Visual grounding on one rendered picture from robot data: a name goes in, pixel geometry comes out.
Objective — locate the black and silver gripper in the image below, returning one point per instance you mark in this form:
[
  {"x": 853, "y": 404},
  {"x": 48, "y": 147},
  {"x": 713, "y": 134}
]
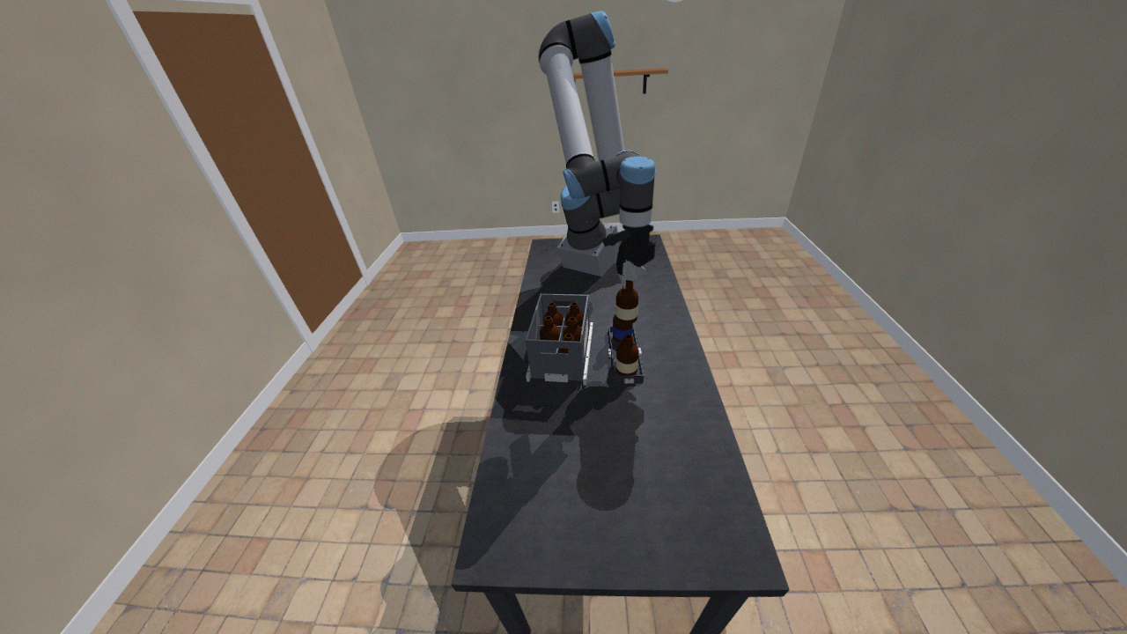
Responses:
[{"x": 637, "y": 250}]

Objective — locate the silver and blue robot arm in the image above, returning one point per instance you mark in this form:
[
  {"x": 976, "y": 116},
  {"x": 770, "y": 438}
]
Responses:
[{"x": 590, "y": 39}]

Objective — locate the brown bottle with blue base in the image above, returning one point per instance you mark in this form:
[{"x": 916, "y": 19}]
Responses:
[{"x": 620, "y": 330}]

